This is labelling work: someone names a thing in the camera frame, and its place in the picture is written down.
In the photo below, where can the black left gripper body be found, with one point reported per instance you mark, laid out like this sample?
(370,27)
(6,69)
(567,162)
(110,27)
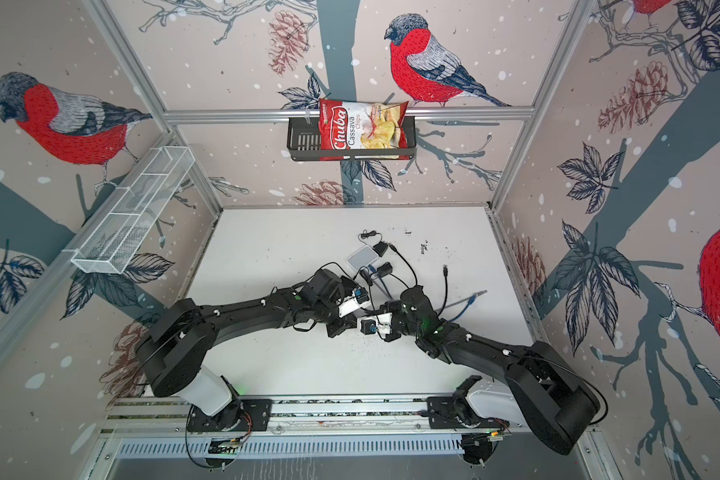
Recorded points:
(327,311)

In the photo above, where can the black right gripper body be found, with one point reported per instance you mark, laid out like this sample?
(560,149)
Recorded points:
(400,321)

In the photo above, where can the black power adapter with cable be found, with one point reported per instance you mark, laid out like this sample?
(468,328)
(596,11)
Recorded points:
(375,241)

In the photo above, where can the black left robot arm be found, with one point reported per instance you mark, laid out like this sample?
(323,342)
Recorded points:
(172,353)

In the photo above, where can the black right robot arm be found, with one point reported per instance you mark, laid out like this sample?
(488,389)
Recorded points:
(555,403)

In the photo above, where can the red cassava chips bag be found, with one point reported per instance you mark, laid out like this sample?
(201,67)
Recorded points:
(347,126)

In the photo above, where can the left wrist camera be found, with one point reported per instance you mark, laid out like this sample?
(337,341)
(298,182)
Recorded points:
(356,300)

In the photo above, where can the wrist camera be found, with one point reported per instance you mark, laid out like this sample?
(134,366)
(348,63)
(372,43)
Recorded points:
(376,324)
(356,300)

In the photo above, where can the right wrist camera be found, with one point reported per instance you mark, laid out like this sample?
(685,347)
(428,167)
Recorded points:
(376,324)

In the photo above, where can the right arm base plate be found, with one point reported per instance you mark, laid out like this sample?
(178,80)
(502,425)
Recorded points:
(449,413)

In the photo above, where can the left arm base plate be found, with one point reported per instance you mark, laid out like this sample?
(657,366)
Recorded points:
(241,415)

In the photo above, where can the black wall basket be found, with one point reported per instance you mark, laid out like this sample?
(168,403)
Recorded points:
(304,144)

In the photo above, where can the white wire mesh shelf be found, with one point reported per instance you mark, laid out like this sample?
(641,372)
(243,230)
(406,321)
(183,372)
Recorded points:
(138,203)

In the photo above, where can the aluminium mounting rail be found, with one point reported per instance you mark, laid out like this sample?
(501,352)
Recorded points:
(318,415)

